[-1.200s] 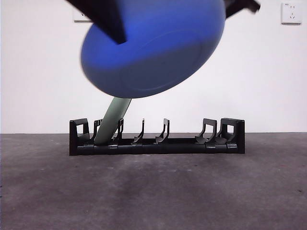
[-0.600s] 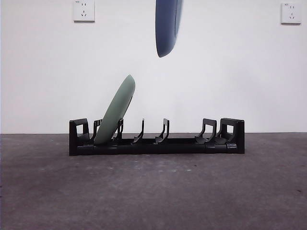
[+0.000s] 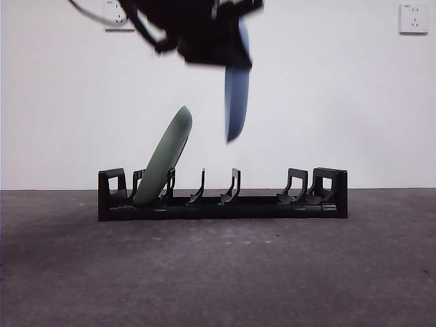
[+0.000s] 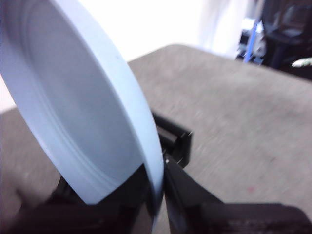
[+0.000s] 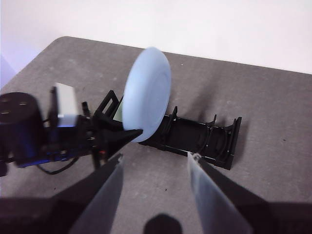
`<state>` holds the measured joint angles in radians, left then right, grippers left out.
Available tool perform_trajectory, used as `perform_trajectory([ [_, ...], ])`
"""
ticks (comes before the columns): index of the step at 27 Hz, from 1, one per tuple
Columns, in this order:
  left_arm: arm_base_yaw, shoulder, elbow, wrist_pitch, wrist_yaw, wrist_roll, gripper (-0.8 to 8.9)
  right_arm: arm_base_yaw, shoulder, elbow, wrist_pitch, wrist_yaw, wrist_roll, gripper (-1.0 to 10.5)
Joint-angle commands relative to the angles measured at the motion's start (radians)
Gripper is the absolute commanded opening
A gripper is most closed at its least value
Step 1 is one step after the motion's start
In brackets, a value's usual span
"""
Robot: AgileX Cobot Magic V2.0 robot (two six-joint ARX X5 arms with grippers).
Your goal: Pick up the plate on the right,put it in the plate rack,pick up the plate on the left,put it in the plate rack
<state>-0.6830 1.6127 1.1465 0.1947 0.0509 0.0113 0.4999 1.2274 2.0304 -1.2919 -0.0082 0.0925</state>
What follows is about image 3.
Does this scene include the white wall socket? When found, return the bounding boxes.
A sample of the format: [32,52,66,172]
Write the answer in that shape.
[399,3,429,35]
[104,0,136,33]

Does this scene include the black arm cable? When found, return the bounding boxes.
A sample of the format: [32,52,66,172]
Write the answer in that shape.
[67,0,180,55]

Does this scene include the green round plate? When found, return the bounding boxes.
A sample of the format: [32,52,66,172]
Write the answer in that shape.
[132,105,194,207]

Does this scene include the blue round plate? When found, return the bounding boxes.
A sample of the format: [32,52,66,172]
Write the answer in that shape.
[223,18,253,144]

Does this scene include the black plastic plate rack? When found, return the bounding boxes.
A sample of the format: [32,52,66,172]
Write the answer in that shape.
[97,167,349,222]

